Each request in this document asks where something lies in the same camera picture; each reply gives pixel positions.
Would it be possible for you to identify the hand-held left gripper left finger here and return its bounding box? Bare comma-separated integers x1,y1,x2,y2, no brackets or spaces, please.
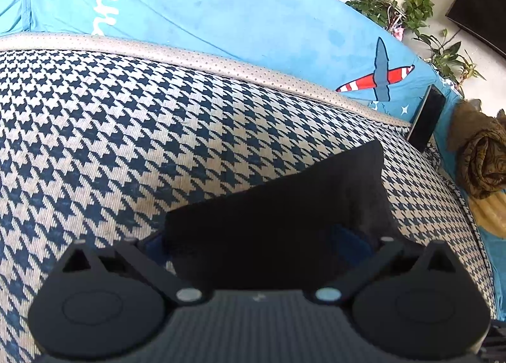
53,230,206,306

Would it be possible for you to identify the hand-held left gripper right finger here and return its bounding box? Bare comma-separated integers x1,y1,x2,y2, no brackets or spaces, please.
314,224,465,306

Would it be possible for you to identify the black shirt with red print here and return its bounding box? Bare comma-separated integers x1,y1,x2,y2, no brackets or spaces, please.
164,139,400,292

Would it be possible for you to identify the houndstooth sofa cushion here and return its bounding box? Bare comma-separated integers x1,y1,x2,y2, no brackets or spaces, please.
0,48,497,363

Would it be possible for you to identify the yellow printed cloth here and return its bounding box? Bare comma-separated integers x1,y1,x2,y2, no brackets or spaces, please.
468,188,506,239

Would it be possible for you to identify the brown patterned scarf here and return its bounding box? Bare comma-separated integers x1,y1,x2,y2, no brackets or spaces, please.
447,100,506,201

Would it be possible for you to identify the long-leaf potted plant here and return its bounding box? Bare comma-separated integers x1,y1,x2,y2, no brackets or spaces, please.
413,28,486,89

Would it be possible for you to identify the potted green plant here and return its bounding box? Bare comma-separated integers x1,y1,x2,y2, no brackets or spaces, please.
345,0,400,27

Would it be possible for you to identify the black television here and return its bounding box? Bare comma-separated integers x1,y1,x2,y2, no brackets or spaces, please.
445,0,506,49

